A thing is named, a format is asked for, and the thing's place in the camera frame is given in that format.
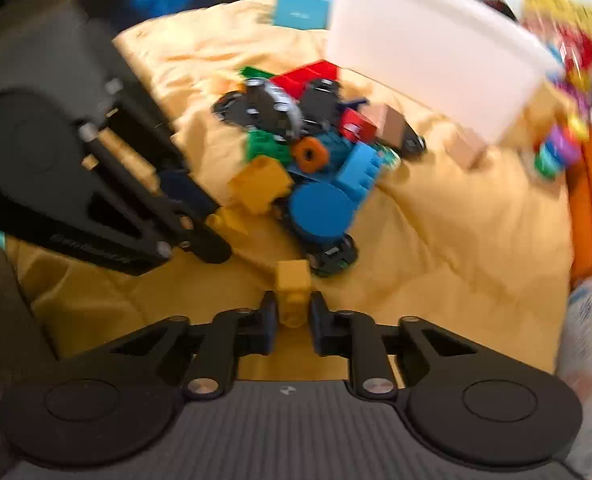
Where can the beige cube teal pattern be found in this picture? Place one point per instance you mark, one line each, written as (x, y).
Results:
(388, 157)

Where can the teal toy crocodile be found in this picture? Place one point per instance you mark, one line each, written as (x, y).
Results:
(336, 145)

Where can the red long toy brick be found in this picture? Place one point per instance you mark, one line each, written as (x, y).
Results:
(306, 75)

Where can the small wooden cube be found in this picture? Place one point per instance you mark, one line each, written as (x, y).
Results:
(468, 147)

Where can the yellow blanket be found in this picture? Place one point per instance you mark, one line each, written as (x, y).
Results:
(451, 260)

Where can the blue toy disc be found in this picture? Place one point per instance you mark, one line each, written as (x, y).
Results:
(321, 210)

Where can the light blue long toy brick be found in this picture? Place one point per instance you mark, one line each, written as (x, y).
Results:
(358, 170)

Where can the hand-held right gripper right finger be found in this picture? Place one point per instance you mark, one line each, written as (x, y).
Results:
(320, 325)

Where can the large yellow toy brick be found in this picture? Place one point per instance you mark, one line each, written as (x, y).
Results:
(261, 182)

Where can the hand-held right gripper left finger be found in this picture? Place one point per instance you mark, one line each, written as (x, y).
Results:
(268, 322)

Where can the white tissue packet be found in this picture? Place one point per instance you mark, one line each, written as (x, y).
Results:
(591, 350)

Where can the black toy car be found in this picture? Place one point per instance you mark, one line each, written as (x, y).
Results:
(321, 102)
(261, 110)
(413, 147)

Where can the large wooden block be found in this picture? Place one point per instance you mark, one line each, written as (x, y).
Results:
(388, 122)

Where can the light blue box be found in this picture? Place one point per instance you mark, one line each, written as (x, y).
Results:
(301, 7)

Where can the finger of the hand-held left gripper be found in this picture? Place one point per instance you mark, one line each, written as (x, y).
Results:
(201, 240)
(186, 192)

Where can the orange toy piece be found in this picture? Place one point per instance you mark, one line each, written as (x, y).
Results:
(298, 162)

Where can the green toy brick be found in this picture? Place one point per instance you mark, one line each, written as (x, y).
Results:
(266, 145)
(256, 72)

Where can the small red toy cube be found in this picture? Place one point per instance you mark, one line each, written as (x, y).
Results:
(358, 125)

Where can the green white toy car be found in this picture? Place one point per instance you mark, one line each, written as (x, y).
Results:
(333, 257)

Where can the small yellow toy brick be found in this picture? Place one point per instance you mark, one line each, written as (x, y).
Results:
(293, 285)

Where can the yellow red snack bag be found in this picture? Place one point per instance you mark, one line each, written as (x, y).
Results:
(566, 20)

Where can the white plastic bin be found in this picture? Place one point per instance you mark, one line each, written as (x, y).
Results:
(426, 50)

